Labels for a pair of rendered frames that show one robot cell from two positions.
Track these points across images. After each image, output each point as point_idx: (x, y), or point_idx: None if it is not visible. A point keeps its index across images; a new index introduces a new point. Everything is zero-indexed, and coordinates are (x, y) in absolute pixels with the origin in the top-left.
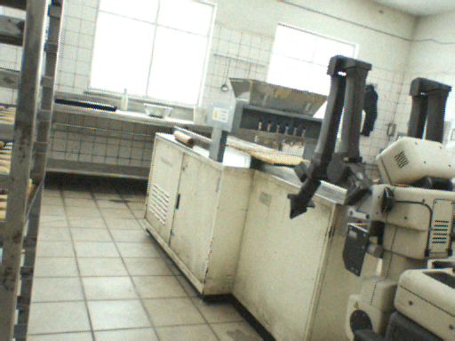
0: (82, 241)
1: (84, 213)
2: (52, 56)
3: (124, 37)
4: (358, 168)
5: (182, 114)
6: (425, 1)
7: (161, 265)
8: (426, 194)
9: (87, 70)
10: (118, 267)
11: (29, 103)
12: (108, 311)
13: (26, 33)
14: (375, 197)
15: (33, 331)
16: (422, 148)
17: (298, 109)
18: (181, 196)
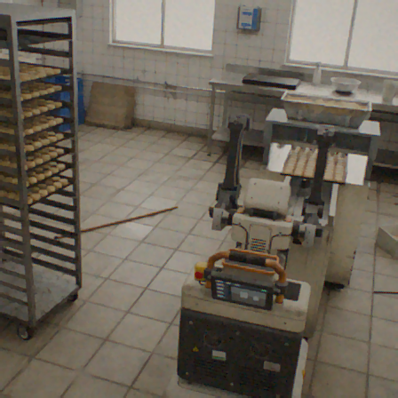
0: None
1: (243, 184)
2: (73, 124)
3: (323, 7)
4: (226, 195)
5: (383, 85)
6: None
7: None
8: (242, 219)
9: (284, 44)
10: (221, 233)
11: (19, 164)
12: (183, 259)
13: (15, 142)
14: (215, 216)
15: (131, 258)
16: (258, 187)
17: (338, 122)
18: None
